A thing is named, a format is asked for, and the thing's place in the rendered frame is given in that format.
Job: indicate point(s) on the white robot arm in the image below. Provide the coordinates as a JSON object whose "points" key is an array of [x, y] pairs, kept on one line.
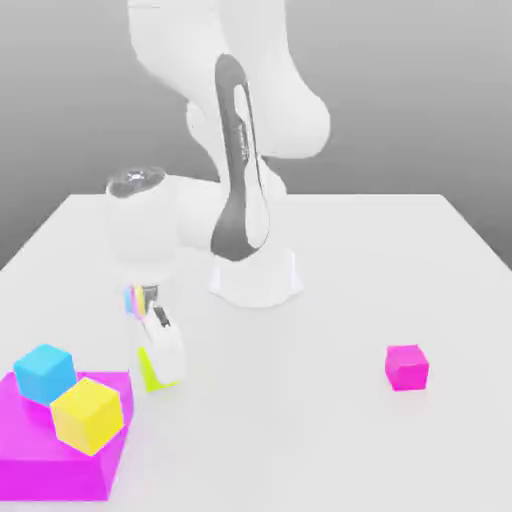
{"points": [[256, 80]]}

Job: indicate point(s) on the small lime green cube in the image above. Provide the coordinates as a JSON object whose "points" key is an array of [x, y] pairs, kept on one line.
{"points": [[146, 372]]}

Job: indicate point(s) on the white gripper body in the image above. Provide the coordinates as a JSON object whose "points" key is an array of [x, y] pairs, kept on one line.
{"points": [[166, 348]]}

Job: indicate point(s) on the small pink cube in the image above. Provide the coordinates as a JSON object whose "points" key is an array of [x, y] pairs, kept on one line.
{"points": [[406, 368]]}

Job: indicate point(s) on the small blue cube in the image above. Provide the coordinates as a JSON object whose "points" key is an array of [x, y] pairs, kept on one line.
{"points": [[44, 372]]}

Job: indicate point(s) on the small yellow cube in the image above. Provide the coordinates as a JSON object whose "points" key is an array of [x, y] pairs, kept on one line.
{"points": [[88, 416]]}

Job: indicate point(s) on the large magenta box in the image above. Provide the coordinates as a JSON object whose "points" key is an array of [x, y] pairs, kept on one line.
{"points": [[48, 468]]}

